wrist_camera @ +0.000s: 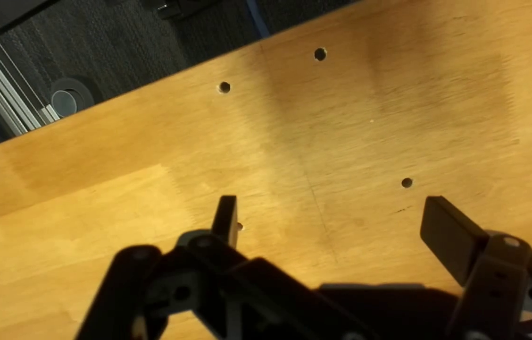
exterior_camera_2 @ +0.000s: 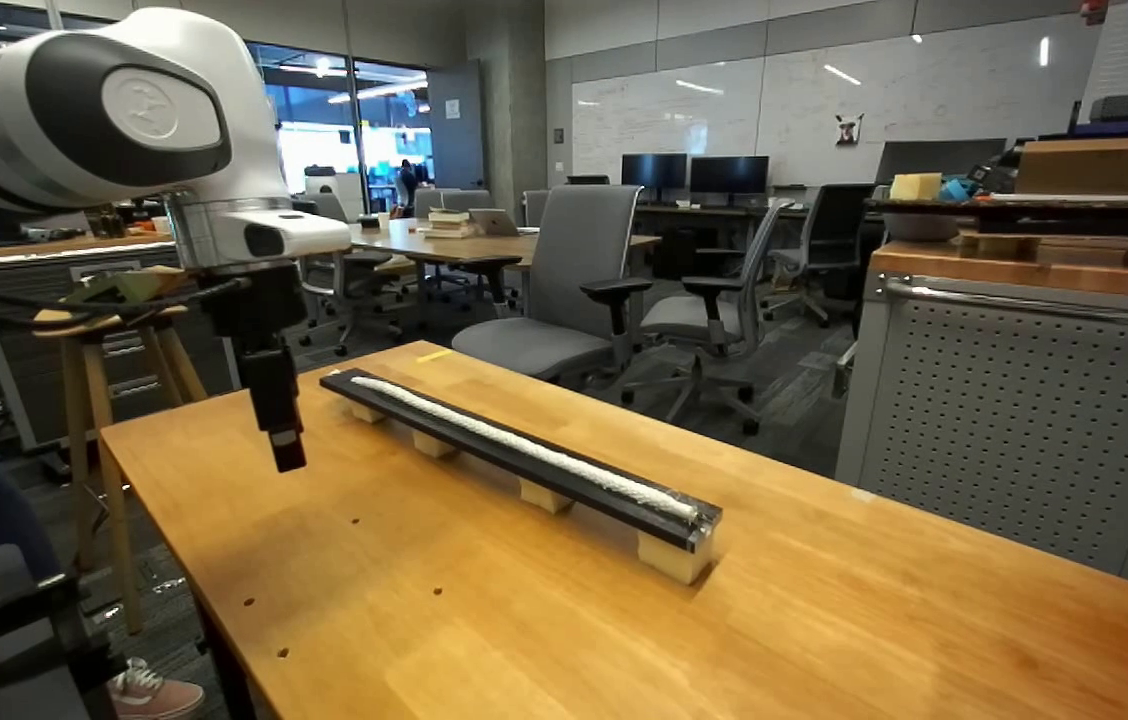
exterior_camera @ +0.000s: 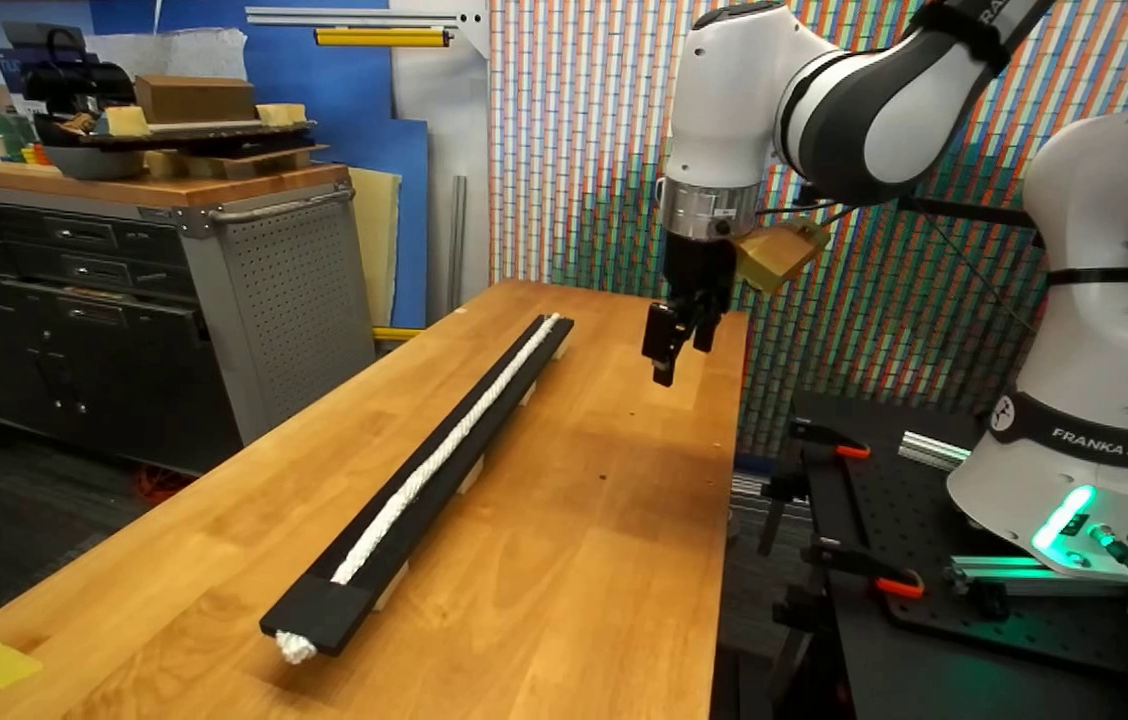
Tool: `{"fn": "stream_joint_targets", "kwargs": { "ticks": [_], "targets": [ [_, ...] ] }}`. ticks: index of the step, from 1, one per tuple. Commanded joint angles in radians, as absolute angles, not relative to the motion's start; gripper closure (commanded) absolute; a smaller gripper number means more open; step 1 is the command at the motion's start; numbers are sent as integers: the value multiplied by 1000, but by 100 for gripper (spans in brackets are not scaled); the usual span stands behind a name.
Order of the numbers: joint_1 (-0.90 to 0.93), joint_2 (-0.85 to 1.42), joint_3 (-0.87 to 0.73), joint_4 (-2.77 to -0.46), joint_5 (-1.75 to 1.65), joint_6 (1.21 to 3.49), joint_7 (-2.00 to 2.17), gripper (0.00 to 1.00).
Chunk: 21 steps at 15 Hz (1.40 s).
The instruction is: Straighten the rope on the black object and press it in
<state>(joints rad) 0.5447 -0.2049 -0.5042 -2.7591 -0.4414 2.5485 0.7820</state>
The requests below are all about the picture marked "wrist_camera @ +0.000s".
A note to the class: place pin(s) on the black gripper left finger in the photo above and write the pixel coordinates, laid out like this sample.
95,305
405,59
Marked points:
231,295

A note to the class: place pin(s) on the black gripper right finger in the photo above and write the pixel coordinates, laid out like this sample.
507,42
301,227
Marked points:
494,269

